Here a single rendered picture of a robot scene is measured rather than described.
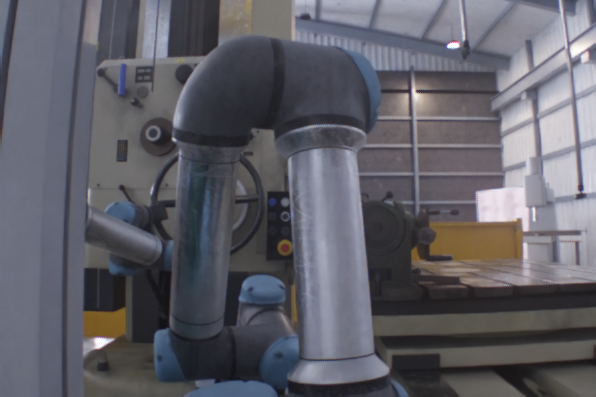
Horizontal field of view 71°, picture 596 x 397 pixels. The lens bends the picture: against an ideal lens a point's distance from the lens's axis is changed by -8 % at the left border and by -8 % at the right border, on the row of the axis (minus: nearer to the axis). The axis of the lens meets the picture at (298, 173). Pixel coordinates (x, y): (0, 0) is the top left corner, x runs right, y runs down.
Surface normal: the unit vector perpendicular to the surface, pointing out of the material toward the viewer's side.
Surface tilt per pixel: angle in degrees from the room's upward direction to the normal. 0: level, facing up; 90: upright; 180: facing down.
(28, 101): 90
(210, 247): 111
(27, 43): 90
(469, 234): 90
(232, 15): 90
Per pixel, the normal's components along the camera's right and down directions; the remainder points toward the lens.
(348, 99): 0.59, -0.25
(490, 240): -0.03, -0.12
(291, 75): 0.37, -0.02
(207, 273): 0.41, 0.26
